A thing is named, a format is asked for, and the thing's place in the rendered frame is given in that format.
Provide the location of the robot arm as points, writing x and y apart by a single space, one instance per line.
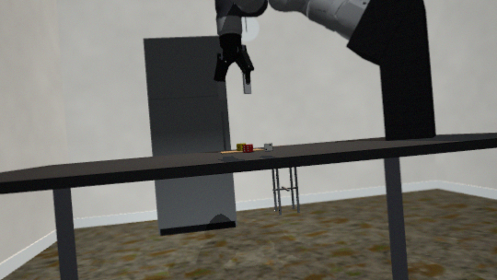
341 16

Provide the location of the red die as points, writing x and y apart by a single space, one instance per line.
247 148

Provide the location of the cream white die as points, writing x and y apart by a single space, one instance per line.
268 147

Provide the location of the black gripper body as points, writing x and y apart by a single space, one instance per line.
230 42

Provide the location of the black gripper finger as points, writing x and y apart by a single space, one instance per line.
245 64
220 76

